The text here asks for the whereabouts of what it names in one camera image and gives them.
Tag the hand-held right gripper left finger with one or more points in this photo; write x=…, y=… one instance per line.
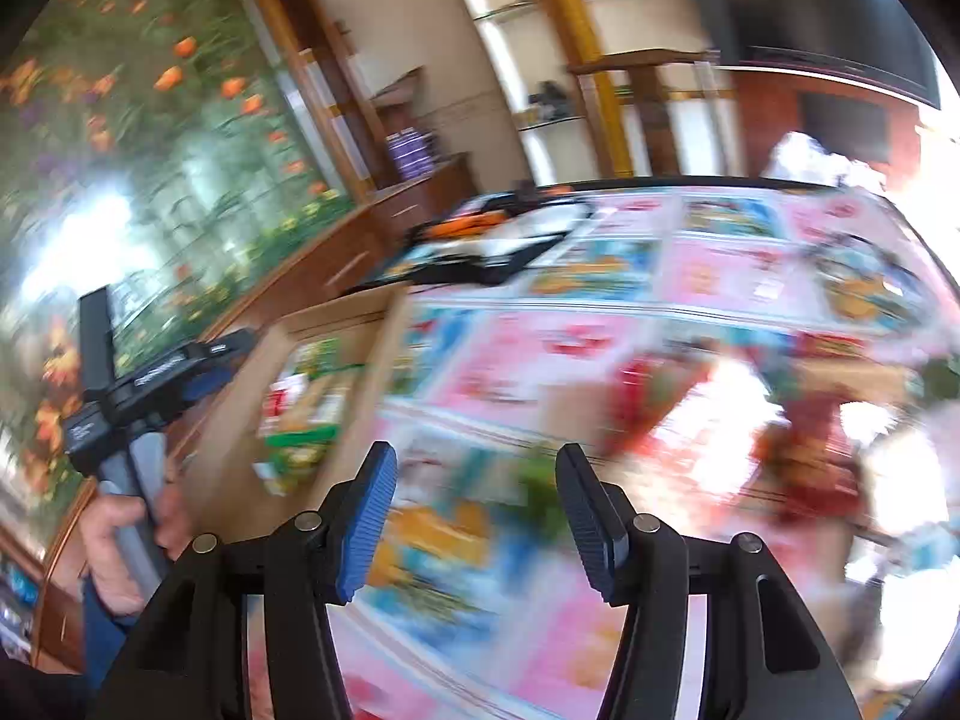
x=367, y=525

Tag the wooden sideboard cabinet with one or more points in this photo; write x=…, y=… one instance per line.
x=427, y=199

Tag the pile of mixed snack packets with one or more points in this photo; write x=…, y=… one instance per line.
x=307, y=412

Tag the heap of snack packets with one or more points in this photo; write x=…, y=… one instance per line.
x=810, y=420

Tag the wooden television cabinet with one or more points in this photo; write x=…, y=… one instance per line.
x=765, y=112

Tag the wooden glass shelf unit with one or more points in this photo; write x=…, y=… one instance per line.
x=555, y=30

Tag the white plastic bag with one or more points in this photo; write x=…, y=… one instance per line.
x=810, y=161

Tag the black television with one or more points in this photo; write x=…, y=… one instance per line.
x=810, y=7

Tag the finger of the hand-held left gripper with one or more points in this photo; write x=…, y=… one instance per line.
x=206, y=388

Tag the wooden chair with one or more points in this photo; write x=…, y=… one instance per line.
x=652, y=112

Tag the flower wall poster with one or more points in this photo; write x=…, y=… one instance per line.
x=150, y=165

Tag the person's left hand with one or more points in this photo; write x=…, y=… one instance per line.
x=101, y=555

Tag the black tray with items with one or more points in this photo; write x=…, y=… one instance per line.
x=495, y=255

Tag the cardboard box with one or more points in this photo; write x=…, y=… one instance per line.
x=225, y=457

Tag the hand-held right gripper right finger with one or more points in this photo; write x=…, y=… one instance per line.
x=592, y=525

